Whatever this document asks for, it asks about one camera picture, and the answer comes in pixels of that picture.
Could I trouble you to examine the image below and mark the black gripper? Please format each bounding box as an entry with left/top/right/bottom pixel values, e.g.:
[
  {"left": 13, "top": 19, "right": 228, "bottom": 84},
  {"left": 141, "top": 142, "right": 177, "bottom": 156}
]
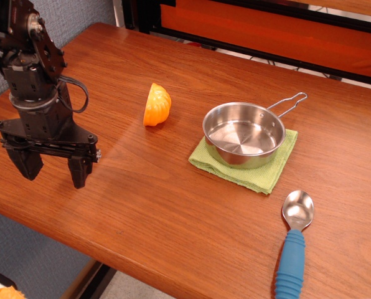
[{"left": 0, "top": 83, "right": 101, "bottom": 189}]

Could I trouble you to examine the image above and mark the blue handled metal spoon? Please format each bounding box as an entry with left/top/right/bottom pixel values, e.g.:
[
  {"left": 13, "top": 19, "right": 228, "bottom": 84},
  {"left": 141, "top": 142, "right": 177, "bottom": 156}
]
[{"left": 275, "top": 190, "right": 314, "bottom": 298}]

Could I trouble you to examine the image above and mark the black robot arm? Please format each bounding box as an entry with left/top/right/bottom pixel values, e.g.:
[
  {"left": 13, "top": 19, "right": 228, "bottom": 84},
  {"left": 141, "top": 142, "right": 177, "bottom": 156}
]
[{"left": 0, "top": 1, "right": 101, "bottom": 189}]

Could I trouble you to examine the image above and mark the orange plastic half fruit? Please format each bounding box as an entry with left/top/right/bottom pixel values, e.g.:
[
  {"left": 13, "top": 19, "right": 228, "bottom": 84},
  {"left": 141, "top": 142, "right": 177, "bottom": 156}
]
[{"left": 143, "top": 83, "right": 172, "bottom": 126}]

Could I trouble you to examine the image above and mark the orange object at floor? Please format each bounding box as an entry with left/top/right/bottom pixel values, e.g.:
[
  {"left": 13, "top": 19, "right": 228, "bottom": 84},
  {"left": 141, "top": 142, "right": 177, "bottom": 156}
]
[{"left": 0, "top": 286, "right": 26, "bottom": 299}]

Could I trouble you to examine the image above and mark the small steel saucepan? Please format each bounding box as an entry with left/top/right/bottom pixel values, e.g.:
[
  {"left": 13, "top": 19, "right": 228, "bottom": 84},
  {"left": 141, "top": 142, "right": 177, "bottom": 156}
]
[{"left": 202, "top": 92, "right": 308, "bottom": 169}]

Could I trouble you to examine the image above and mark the green folded cloth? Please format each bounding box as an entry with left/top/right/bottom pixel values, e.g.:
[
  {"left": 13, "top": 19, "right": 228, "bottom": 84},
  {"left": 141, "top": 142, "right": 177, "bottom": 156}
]
[{"left": 189, "top": 130, "right": 298, "bottom": 195}]

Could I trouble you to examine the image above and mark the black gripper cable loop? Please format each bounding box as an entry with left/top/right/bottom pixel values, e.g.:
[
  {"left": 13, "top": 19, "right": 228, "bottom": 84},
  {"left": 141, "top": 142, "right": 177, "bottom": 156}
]
[{"left": 58, "top": 74, "right": 90, "bottom": 114}]

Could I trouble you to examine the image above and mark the orange panel black frame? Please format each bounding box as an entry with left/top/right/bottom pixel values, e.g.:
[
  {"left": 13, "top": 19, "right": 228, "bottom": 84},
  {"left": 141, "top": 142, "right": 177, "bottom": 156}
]
[{"left": 122, "top": 1, "right": 371, "bottom": 84}]

